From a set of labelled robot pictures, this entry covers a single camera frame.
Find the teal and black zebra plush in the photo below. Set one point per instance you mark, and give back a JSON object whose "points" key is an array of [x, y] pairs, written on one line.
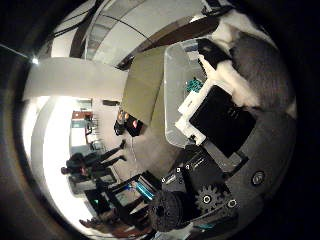
{"points": [[194, 85]]}

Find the grey and white plush toy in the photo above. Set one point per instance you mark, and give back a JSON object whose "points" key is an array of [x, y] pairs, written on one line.
{"points": [[263, 70]]}

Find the clear plastic storage container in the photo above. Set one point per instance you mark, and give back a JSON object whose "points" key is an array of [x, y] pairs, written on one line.
{"points": [[175, 100]]}

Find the black floor equipment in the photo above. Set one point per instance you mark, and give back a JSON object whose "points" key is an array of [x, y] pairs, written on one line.
{"points": [[131, 128]]}

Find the black equipment cart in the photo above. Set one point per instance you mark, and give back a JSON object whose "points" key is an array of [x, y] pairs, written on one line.
{"points": [[116, 200]]}

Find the person in dark clothes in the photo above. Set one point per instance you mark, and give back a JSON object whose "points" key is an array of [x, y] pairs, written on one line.
{"points": [[86, 163]]}

